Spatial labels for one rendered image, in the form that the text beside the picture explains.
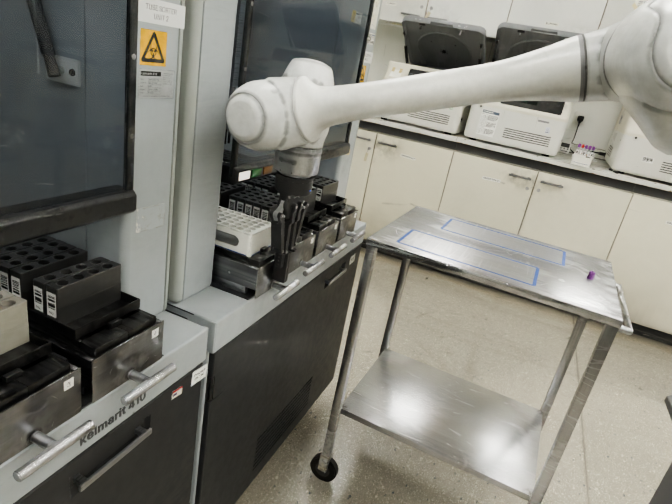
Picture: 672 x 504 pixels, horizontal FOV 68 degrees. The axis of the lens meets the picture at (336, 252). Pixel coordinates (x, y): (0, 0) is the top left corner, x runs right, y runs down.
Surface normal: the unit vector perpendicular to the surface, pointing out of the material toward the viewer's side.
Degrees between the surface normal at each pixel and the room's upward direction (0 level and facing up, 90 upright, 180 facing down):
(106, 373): 90
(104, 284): 90
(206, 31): 90
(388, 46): 90
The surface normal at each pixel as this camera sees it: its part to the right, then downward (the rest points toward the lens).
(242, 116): -0.46, 0.29
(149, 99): 0.90, 0.29
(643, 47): -0.99, -0.05
